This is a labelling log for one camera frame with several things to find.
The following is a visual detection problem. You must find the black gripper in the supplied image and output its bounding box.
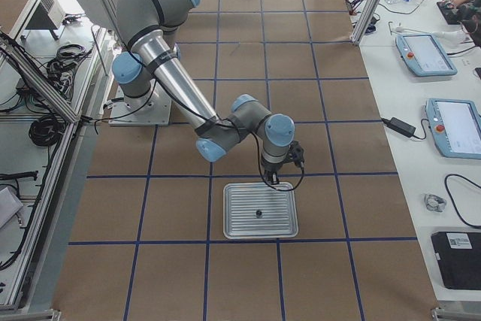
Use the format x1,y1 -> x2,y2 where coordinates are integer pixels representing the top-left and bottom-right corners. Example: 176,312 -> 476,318
261,141 -> 305,186

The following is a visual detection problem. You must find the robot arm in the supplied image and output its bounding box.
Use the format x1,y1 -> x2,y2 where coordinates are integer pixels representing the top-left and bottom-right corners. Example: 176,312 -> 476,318
116,0 -> 304,188

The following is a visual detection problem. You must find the ribbed metal tray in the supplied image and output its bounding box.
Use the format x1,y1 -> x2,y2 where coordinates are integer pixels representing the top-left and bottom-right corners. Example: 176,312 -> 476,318
223,182 -> 298,240

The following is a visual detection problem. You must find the black power adapter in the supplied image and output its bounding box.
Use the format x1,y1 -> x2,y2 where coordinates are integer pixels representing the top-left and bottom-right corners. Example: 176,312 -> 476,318
381,117 -> 416,138

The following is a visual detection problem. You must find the grey metal clamp part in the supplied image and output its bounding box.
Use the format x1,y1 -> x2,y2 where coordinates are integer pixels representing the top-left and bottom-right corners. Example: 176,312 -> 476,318
424,194 -> 446,213

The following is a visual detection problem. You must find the near blue teach pendant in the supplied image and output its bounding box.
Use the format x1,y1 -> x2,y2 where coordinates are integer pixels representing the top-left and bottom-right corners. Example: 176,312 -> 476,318
425,98 -> 480,159

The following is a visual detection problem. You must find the blue teach pendant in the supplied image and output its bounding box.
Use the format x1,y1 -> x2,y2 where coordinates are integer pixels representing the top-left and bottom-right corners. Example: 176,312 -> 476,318
395,34 -> 458,77
425,98 -> 480,159

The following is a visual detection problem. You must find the far blue teach pendant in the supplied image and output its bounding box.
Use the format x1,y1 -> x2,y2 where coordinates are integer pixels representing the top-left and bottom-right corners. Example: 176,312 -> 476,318
395,34 -> 458,77

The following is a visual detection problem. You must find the grey control box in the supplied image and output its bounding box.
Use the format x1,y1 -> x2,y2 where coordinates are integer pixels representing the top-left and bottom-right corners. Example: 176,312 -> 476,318
26,0 -> 66,41

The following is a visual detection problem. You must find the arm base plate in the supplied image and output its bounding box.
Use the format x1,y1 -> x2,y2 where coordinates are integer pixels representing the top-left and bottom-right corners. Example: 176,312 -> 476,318
108,82 -> 171,126

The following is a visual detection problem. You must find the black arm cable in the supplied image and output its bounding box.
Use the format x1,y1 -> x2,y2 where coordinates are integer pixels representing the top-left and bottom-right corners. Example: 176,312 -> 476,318
123,46 -> 306,192

